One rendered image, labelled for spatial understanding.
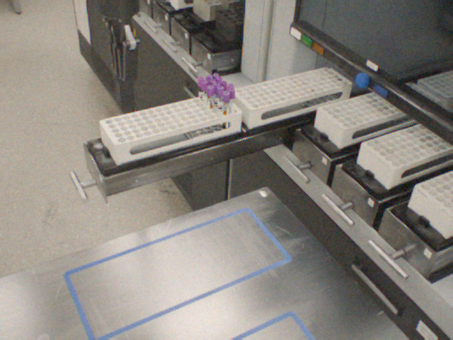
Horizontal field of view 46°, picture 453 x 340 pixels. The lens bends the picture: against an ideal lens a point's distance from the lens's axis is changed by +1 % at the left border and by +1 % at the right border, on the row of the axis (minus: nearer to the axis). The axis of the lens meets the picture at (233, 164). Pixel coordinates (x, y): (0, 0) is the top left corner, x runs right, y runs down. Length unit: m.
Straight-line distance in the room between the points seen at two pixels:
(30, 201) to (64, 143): 0.41
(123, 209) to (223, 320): 1.43
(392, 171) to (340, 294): 0.31
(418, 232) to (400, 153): 0.18
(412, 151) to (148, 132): 0.55
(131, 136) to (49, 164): 1.42
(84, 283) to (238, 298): 0.24
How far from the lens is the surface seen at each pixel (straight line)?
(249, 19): 1.51
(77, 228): 2.15
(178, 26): 1.74
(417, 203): 1.06
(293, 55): 1.36
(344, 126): 1.18
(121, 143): 1.07
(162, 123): 1.13
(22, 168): 2.50
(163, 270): 0.88
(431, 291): 1.07
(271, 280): 0.87
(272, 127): 1.24
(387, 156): 1.11
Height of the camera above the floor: 1.49
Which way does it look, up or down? 38 degrees down
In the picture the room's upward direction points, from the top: 4 degrees clockwise
